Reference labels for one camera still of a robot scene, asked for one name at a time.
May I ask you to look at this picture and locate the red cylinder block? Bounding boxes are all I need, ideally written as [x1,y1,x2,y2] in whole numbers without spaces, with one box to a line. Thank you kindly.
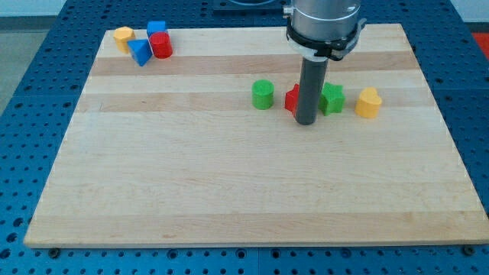
[149,31,173,59]

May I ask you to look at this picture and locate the green star block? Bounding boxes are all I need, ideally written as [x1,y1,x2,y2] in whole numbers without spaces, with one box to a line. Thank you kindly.
[319,82,345,116]

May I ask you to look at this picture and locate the red star block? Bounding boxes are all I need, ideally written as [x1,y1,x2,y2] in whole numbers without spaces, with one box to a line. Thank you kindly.
[284,83,300,115]

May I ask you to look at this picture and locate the green cylinder block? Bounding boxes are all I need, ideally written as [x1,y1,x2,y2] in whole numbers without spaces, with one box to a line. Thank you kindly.
[251,79,274,110]

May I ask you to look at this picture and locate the blue cube block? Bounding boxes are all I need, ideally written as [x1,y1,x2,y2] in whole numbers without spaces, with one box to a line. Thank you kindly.
[146,21,167,37]

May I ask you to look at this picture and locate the yellow hexagon block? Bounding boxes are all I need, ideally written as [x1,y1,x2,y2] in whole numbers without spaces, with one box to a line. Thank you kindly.
[113,26,135,53]

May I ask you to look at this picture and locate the light wooden board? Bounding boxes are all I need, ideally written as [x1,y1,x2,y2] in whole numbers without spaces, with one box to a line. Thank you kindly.
[24,24,488,248]

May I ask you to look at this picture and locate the blue triangle block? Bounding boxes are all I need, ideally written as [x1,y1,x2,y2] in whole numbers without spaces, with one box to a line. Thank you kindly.
[128,39,153,66]

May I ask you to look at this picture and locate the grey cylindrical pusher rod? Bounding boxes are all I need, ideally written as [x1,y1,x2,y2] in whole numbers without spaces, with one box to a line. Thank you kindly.
[294,58,328,125]

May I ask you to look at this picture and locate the yellow heart block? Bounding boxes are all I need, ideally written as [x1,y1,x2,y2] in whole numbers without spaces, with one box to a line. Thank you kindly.
[355,87,383,118]

